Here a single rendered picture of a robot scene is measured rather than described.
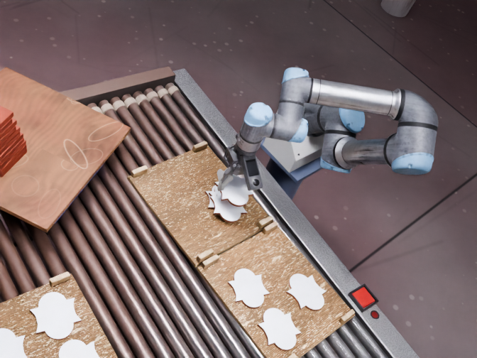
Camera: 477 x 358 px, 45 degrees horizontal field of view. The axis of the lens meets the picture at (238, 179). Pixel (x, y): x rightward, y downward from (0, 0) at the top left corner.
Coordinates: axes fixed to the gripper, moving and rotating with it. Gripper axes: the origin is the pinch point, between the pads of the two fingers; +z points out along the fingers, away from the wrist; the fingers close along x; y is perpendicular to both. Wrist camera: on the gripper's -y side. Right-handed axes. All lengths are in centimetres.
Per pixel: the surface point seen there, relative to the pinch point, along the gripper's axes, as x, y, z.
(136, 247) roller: 34.6, -8.0, 12.5
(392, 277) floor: -124, -5, 105
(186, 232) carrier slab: 17.5, -6.9, 10.9
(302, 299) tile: -10.9, -39.9, 9.7
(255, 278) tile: 1.6, -29.2, 9.7
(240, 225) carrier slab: -2.0, -8.1, 10.9
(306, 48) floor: -164, 189, 105
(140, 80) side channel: 13, 65, 10
